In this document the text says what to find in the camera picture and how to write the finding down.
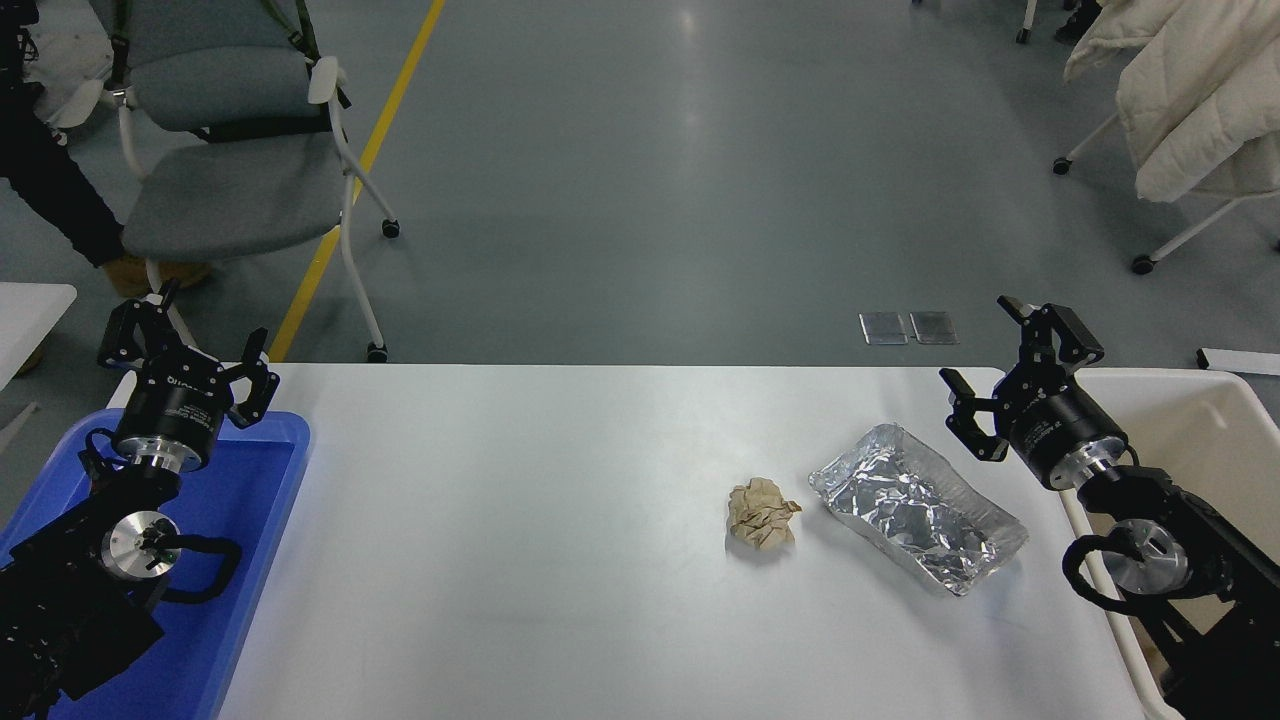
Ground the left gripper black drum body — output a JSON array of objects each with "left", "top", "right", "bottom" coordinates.
[{"left": 118, "top": 367, "right": 237, "bottom": 449}]

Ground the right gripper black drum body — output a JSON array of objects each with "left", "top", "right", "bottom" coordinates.
[{"left": 1003, "top": 383, "right": 1128, "bottom": 488}]

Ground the crinkled foil tray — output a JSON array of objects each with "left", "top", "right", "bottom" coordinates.
[{"left": 808, "top": 422, "right": 1031, "bottom": 599}]

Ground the grey white-framed chair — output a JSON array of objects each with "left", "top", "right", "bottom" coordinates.
[{"left": 100, "top": 0, "right": 401, "bottom": 364}]

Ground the blue plastic tray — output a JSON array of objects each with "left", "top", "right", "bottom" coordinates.
[{"left": 0, "top": 408, "right": 313, "bottom": 720}]

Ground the small white table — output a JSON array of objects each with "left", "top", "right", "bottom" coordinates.
[{"left": 0, "top": 282, "right": 79, "bottom": 393}]

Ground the large pale plastic bin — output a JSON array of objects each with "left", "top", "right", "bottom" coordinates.
[{"left": 1018, "top": 368, "right": 1280, "bottom": 720}]

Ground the white desk foot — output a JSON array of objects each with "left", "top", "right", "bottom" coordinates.
[{"left": 1197, "top": 348, "right": 1280, "bottom": 378}]

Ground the person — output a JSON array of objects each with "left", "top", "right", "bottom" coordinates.
[{"left": 0, "top": 60, "right": 213, "bottom": 301}]

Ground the crumpled tan paper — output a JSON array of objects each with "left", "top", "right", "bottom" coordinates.
[{"left": 728, "top": 477, "right": 804, "bottom": 549}]

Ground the grey platform cart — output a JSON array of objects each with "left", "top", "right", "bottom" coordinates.
[{"left": 25, "top": 25, "right": 113, "bottom": 129}]

